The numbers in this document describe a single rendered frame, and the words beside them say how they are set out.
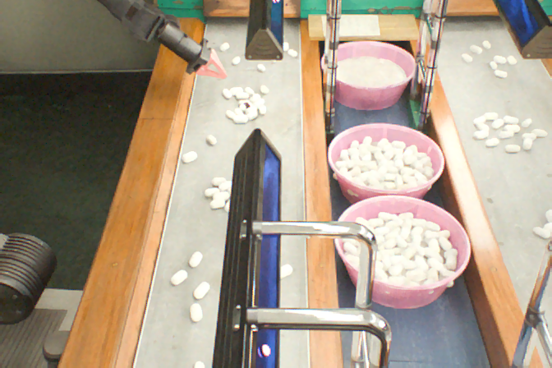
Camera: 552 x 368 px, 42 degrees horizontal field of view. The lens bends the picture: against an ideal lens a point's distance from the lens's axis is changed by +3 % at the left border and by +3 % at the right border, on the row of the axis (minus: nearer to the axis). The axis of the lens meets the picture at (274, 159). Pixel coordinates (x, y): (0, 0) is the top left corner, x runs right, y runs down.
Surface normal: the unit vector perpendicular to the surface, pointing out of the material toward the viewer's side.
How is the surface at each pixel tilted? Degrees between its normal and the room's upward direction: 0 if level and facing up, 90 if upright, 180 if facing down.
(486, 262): 0
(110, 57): 90
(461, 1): 67
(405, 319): 0
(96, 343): 0
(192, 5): 90
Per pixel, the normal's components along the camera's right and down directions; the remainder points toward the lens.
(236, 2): -0.01, 0.25
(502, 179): 0.00, -0.80
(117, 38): 0.06, 0.60
